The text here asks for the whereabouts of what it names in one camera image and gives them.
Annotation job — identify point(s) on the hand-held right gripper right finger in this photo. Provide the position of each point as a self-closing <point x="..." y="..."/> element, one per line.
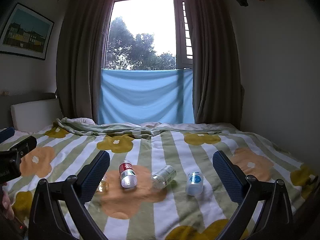
<point x="226" y="177"/>

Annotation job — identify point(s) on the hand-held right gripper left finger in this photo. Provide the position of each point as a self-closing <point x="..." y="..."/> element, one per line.
<point x="96" y="175"/>

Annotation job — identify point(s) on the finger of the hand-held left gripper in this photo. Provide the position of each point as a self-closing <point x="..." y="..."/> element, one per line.
<point x="27" y="144"/>

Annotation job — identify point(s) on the small clear glass cup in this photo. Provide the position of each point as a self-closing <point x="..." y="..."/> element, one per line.
<point x="103" y="186"/>

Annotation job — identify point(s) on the person's left hand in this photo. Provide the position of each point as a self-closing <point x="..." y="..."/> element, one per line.
<point x="5" y="201"/>

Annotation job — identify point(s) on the dark blue object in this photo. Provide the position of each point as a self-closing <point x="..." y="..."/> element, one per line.
<point x="7" y="133"/>

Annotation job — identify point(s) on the white cushion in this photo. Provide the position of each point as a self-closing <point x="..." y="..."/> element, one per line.
<point x="35" y="115"/>

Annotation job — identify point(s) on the clear bottle with red label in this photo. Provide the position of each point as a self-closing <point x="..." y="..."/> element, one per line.
<point x="127" y="175"/>

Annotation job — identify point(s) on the blue label plastic bottle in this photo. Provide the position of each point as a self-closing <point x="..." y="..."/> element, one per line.
<point x="194" y="183"/>

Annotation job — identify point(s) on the white bed sheet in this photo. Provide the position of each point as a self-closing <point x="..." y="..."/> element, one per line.
<point x="215" y="127"/>

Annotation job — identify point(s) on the grey headboard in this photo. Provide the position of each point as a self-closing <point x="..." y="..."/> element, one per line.
<point x="47" y="96"/>

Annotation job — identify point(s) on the striped floral blanket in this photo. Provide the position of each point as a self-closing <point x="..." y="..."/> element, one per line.
<point x="155" y="205"/>

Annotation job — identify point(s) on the light blue hanging cloth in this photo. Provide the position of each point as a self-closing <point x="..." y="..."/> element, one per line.
<point x="145" y="97"/>

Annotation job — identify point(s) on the brown curtain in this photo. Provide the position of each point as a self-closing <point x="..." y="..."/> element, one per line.
<point x="80" y="62"/>
<point x="215" y="62"/>

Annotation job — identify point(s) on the window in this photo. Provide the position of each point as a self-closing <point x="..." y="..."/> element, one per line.
<point x="142" y="30"/>

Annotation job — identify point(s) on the framed wall picture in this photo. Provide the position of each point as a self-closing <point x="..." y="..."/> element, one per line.
<point x="25" y="32"/>

